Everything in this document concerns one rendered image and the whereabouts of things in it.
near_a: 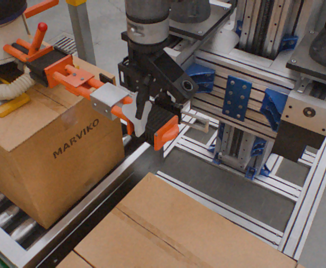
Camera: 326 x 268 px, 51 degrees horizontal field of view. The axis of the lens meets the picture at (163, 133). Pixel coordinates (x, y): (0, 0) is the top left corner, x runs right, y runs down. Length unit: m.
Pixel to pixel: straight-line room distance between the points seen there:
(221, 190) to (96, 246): 0.75
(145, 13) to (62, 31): 2.84
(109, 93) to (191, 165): 1.05
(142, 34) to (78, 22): 1.04
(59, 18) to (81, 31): 1.97
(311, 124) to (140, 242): 0.64
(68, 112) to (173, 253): 0.55
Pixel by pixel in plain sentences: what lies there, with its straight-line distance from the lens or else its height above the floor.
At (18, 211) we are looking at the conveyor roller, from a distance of 1.35.
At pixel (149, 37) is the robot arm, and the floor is 1.30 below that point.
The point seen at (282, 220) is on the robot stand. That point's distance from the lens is 1.70.
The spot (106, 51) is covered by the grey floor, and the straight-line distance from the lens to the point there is 3.03.
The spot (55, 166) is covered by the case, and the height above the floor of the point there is 0.78.
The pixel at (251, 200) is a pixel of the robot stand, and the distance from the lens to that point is 1.72.
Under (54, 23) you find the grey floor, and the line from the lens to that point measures 3.56.
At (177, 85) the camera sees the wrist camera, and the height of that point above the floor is 1.22.
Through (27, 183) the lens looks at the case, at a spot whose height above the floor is 0.81.
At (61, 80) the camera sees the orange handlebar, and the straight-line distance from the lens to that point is 0.90.
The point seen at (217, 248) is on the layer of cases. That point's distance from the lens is 1.19.
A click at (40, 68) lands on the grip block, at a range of 0.92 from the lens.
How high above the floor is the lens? 1.61
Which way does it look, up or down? 46 degrees down
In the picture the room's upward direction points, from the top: straight up
